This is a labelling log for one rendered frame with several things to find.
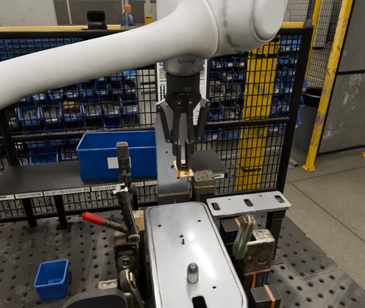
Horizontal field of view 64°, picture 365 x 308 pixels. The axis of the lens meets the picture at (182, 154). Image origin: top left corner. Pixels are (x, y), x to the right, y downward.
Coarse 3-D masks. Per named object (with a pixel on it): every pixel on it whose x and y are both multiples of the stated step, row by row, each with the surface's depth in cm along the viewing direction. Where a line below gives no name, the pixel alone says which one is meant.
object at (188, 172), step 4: (184, 160) 79; (184, 164) 75; (176, 168) 75; (184, 168) 74; (180, 172) 73; (184, 172) 73; (188, 172) 73; (192, 172) 73; (180, 176) 71; (184, 176) 71; (188, 176) 71; (192, 176) 72
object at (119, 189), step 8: (120, 184) 75; (112, 192) 74; (120, 192) 72; (128, 192) 74; (136, 192) 74; (120, 200) 73; (128, 200) 77; (128, 208) 75; (128, 216) 76; (128, 224) 77; (136, 224) 82; (128, 232) 78; (136, 232) 79
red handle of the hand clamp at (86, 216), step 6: (84, 216) 74; (90, 216) 75; (96, 216) 76; (96, 222) 76; (102, 222) 76; (108, 222) 77; (114, 222) 79; (114, 228) 78; (120, 228) 78; (126, 228) 80
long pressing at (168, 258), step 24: (144, 216) 97; (168, 216) 97; (192, 216) 97; (168, 240) 87; (192, 240) 87; (216, 240) 87; (168, 264) 79; (216, 264) 79; (168, 288) 72; (192, 288) 72; (216, 288) 72; (240, 288) 72
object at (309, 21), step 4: (312, 0) 116; (312, 4) 116; (308, 8) 119; (312, 8) 117; (308, 12) 118; (312, 12) 118; (308, 16) 119; (312, 16) 118; (308, 20) 119; (312, 20) 119; (304, 24) 121; (308, 24) 119; (312, 24) 120
